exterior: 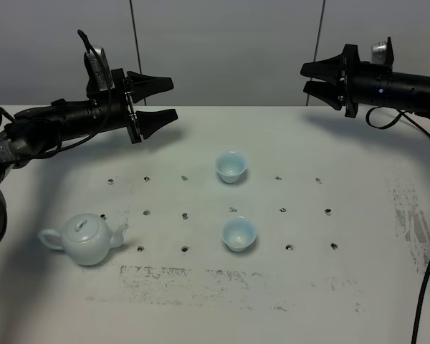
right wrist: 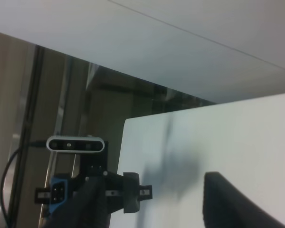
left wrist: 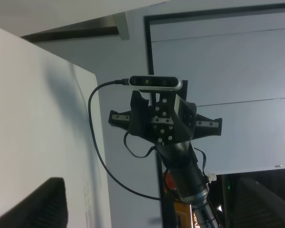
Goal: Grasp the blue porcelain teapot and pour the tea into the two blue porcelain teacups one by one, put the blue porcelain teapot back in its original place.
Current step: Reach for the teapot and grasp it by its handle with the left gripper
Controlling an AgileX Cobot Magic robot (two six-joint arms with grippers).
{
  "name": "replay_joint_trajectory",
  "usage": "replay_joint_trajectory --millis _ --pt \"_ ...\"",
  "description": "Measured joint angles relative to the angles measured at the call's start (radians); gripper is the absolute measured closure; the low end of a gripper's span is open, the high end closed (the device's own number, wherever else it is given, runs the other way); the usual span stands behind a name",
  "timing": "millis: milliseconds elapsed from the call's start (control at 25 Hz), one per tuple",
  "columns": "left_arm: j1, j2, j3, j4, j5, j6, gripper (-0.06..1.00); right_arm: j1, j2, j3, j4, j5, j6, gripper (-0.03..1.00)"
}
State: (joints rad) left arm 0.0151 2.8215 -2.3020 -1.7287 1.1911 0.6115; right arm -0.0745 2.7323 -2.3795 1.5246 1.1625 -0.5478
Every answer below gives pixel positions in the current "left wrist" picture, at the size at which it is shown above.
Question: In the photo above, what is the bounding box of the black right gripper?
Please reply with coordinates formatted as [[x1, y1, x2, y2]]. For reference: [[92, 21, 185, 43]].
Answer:
[[108, 80, 222, 144]]

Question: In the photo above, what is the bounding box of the black right camera cable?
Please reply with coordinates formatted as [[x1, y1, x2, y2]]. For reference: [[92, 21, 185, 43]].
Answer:
[[88, 79, 162, 200]]

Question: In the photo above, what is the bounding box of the white projection screen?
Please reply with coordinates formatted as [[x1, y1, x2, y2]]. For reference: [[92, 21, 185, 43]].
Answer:
[[145, 4, 285, 174]]

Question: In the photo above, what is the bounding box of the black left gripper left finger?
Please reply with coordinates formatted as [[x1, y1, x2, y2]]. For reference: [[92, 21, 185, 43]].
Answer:
[[0, 177, 68, 228]]

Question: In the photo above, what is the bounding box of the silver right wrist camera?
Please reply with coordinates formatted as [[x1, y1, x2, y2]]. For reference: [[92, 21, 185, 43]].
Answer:
[[129, 76, 183, 91]]

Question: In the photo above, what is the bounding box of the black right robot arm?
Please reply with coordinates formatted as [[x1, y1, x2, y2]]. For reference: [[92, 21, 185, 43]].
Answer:
[[109, 76, 222, 228]]

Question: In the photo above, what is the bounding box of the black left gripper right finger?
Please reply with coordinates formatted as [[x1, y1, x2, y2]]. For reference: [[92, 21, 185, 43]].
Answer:
[[235, 178, 285, 228]]

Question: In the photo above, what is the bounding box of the black thin gripper wire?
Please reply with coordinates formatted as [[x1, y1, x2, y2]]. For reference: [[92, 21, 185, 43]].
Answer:
[[123, 132, 157, 158]]

